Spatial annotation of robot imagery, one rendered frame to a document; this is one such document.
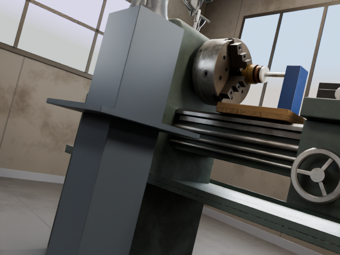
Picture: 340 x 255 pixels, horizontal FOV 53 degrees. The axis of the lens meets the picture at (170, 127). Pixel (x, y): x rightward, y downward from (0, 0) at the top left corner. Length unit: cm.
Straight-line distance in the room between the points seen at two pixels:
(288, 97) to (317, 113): 36
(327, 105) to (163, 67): 53
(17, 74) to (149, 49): 267
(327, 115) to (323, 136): 7
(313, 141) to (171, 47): 55
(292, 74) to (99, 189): 85
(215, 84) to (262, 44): 274
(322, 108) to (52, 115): 314
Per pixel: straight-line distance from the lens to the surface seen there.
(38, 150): 384
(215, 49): 153
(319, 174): 104
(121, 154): 112
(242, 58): 155
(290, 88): 142
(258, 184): 379
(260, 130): 130
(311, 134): 111
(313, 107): 108
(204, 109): 170
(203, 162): 176
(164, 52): 119
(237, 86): 153
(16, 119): 373
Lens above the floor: 69
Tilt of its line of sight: 3 degrees up
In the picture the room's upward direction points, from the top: 14 degrees clockwise
